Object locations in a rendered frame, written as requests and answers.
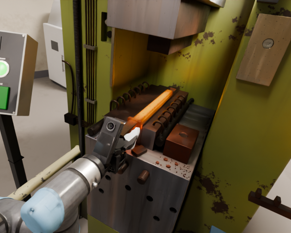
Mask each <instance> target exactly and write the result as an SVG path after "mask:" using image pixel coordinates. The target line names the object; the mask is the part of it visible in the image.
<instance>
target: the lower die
mask: <svg viewBox="0 0 291 233"><path fill-rule="evenodd" d="M170 87H172V88H175V89H176V90H175V91H174V92H173V93H172V94H171V95H170V96H169V97H168V98H167V99H166V100H164V101H163V102H162V103H161V104H160V105H159V106H158V107H157V108H156V109H155V110H154V111H153V112H152V113H151V114H150V115H149V116H148V117H147V118H146V119H145V120H144V121H143V122H142V123H141V129H140V133H139V136H138V138H137V140H136V144H137V145H142V146H144V147H145V148H147V149H150V150H153V149H154V148H155V146H156V144H155V140H156V138H157V137H158V136H159V134H160V132H161V127H162V126H161V124H159V123H155V126H153V125H152V124H153V122H154V121H156V120H158V117H159V116H160V115H162V113H163V111H165V110H166V109H167V107H168V106H170V104H171V103H172V102H174V100H175V99H176V98H177V97H178V96H179V95H183V96H185V98H186V101H187V98H188V92H184V91H181V90H180V89H179V88H176V87H173V86H169V87H166V86H162V85H159V86H156V85H152V84H151V85H150V86H149V89H147V88H146V89H145V92H143V90H142V91H141V95H139V93H137V94H136V98H134V96H133V97H131V102H129V100H127V101H126V102H125V106H124V105H123V103H122V104H121V105H119V110H117V108H115V109H113V110H112V111H110V112H109V113H107V114H106V115H104V120H105V118H106V117H113V118H116V119H118V120H121V121H123V122H124V123H126V122H127V118H128V117H133V118H134V117H135V116H136V115H137V114H138V113H140V112H141V111H142V110H143V109H144V108H145V107H146V106H148V105H149V104H150V103H151V102H152V101H154V100H155V99H156V98H157V97H159V96H160V95H161V94H162V93H163V92H165V91H166V90H167V89H169V88H170ZM186 101H185V102H186ZM172 106H174V107H175V108H176V110H177V108H178V106H177V104H173V105H172ZM169 111H171V112H172V114H173V115H174V109H173V108H169ZM164 115H165V116H166V117H167V118H168V120H169V121H170V113H168V112H166V113H165V114H164ZM158 121H161V122H162V123H163V125H164V127H165V125H166V119H165V118H164V117H161V118H160V120H158Z"/></svg>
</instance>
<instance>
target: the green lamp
mask: <svg viewBox="0 0 291 233"><path fill-rule="evenodd" d="M6 72H7V66H6V64H5V63H3V62H0V75H4V74H5V73H6Z"/></svg>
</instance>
